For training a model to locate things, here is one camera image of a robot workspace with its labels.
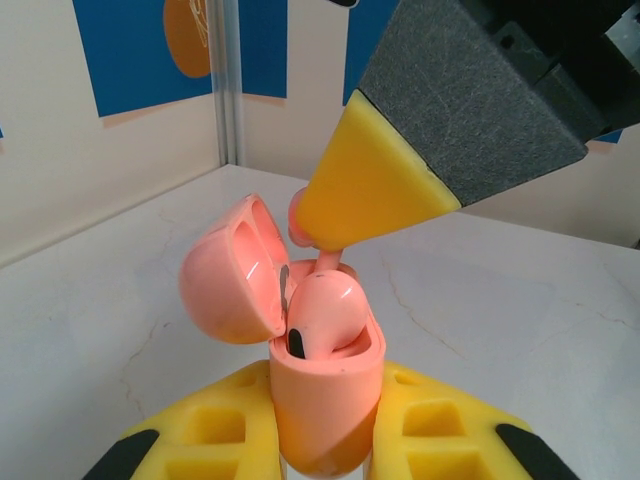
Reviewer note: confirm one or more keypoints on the blue poster fern orange circle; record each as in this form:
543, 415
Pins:
125, 50

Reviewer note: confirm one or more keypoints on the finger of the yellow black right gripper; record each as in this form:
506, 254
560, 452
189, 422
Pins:
400, 175

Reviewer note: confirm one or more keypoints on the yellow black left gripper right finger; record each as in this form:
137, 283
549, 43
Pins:
440, 440

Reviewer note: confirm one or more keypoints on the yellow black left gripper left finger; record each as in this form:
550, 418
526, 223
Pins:
210, 440

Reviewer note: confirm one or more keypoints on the aluminium corner post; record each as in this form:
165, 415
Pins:
227, 100

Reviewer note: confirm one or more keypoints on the pink earbud charging case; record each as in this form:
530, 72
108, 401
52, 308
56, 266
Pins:
325, 400

